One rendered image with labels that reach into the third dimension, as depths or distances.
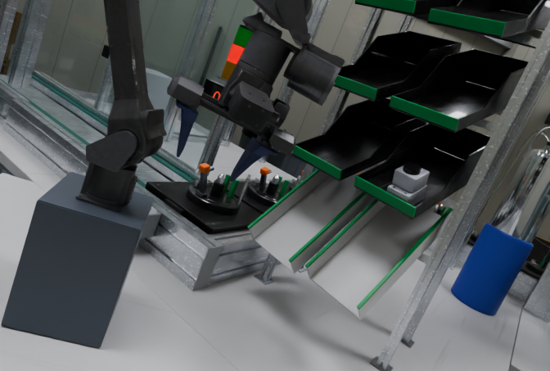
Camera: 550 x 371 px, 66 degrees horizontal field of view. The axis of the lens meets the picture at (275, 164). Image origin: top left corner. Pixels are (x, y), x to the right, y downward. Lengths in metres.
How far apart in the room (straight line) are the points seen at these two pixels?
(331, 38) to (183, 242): 4.43
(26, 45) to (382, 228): 1.46
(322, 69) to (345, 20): 4.67
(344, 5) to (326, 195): 4.38
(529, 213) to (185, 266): 1.09
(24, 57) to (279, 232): 1.29
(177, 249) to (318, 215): 0.31
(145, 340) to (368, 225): 0.48
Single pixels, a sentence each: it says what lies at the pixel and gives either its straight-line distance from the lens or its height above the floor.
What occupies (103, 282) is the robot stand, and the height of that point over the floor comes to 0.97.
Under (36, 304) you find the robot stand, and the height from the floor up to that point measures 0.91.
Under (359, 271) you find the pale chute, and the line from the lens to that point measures 0.86.
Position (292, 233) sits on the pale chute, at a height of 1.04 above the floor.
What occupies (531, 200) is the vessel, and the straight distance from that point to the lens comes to 1.57.
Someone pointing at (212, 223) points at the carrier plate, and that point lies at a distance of 0.97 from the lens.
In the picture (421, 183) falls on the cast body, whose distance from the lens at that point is 0.79.
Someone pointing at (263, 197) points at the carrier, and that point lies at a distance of 1.24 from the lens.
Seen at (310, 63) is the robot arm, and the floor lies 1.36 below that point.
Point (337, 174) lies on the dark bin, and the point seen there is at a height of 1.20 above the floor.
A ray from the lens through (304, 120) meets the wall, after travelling 5.18.
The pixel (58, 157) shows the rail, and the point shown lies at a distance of 1.29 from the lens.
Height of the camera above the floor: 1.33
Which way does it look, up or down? 11 degrees down
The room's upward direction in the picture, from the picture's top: 22 degrees clockwise
